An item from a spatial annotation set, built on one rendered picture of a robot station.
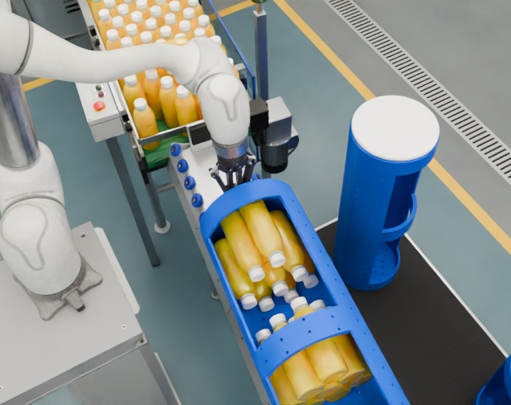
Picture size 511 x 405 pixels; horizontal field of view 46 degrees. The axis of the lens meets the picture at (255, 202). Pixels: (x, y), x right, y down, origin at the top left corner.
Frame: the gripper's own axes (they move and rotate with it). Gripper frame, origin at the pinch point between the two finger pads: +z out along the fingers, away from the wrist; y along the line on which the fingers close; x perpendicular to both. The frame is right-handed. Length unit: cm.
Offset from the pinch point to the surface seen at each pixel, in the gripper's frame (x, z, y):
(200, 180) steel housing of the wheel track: -26.5, 23.4, 4.1
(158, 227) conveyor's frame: -75, 112, 20
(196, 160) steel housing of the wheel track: -35.1, 23.4, 2.7
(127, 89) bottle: -62, 9, 16
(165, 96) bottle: -55, 10, 5
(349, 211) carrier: -11, 50, -45
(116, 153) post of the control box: -57, 33, 27
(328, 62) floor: -151, 116, -108
